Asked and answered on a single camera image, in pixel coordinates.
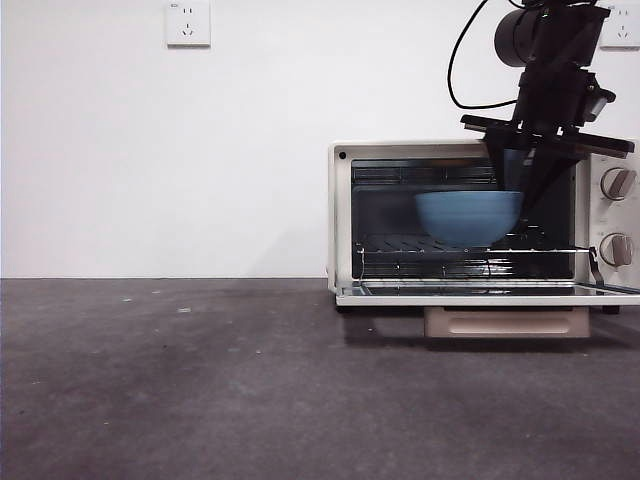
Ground glass oven door with handle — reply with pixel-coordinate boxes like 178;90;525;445
334;279;640;339

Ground blue ribbed bowl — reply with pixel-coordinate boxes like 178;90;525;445
413;190;525;249

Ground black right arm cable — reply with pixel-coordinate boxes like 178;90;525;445
447;0;521;110

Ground wire oven rack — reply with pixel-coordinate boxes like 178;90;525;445
355;241;599;281

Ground white wall socket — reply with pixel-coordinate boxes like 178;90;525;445
599;3;640;50
166;1;212;50

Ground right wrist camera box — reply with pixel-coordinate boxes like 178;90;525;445
582;73;617;123

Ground cream Toshiba toaster oven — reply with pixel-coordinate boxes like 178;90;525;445
327;139;640;315

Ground beige oven knob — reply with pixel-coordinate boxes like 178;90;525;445
599;167;639;202
598;232;636;266

